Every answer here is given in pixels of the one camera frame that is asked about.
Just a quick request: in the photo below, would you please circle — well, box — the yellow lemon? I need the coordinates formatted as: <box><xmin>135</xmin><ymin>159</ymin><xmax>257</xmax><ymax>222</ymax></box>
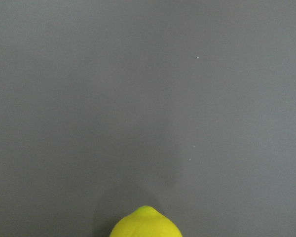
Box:
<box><xmin>110</xmin><ymin>206</ymin><xmax>182</xmax><ymax>237</ymax></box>

